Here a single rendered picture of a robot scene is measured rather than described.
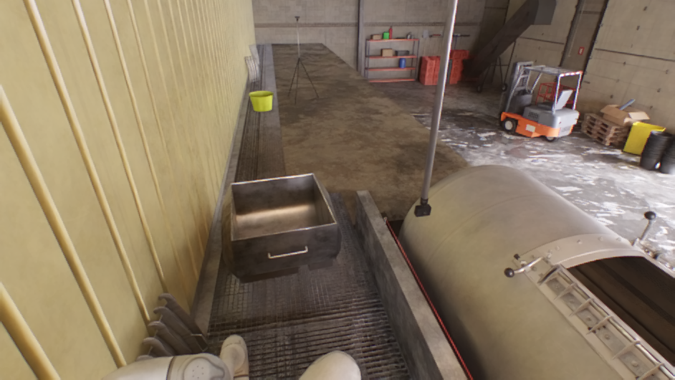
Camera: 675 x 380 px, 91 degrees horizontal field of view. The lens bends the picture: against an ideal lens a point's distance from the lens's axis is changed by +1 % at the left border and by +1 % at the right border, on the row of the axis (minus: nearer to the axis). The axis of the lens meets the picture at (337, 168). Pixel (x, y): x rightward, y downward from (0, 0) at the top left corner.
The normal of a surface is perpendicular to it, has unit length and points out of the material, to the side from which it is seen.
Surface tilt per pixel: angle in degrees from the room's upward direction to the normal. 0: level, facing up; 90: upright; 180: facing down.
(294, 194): 92
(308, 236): 92
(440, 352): 2
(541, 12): 92
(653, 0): 90
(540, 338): 47
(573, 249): 11
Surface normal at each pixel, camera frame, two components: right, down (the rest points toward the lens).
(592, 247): -0.04, -0.89
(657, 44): -0.98, 0.08
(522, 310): -0.69, -0.58
